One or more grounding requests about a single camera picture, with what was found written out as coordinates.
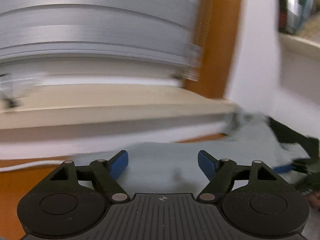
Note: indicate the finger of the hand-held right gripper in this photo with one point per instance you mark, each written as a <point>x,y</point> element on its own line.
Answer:
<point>283,168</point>

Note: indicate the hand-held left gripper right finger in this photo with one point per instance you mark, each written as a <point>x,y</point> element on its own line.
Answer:
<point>206,165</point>

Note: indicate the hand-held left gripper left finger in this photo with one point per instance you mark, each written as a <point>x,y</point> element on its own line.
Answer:
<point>119,163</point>

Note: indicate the grey printed sweatshirt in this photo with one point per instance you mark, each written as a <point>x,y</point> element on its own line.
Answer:
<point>162,160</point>

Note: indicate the black folded garment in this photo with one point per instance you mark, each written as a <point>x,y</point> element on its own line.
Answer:
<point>287,132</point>

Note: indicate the beige window sill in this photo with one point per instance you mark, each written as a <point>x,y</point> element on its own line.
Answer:
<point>112,110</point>

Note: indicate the grey window blind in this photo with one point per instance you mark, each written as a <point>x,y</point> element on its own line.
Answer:
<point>87,30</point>

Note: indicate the row of thin books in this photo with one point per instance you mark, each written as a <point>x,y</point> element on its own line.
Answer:
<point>292,7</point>

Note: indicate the wooden window frame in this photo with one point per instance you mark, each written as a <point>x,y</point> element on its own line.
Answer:
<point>215,42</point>

